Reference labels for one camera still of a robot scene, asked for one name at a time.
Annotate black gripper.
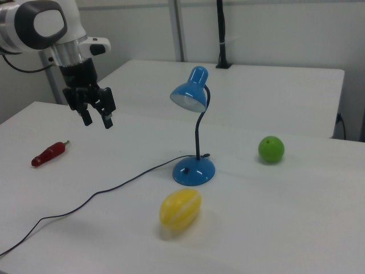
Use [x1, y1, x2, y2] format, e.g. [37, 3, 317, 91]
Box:
[58, 58, 117, 130]

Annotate blue gooseneck desk lamp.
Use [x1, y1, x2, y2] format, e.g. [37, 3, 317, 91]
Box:
[169, 66, 216, 187]

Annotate red toy chili pepper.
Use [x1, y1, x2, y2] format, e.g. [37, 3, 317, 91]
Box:
[31, 140, 71, 168]

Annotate yellow striped toy melon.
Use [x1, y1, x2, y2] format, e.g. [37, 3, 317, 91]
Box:
[159, 188, 202, 231]

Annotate black pole with clamp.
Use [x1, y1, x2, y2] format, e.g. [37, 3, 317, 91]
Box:
[214, 0, 233, 70]

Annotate green toy apple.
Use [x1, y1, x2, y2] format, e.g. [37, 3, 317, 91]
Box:
[258, 135, 285, 164]

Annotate grey wall partition post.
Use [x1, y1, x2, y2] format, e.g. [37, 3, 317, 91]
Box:
[168, 0, 186, 62]
[38, 50, 67, 105]

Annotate black lamp power cable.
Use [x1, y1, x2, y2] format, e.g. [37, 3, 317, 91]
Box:
[0, 153, 211, 257]

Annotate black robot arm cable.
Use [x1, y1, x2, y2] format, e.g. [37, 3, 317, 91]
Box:
[1, 52, 55, 74]

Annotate black hanging cable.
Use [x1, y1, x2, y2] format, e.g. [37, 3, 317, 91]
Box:
[336, 112, 347, 140]

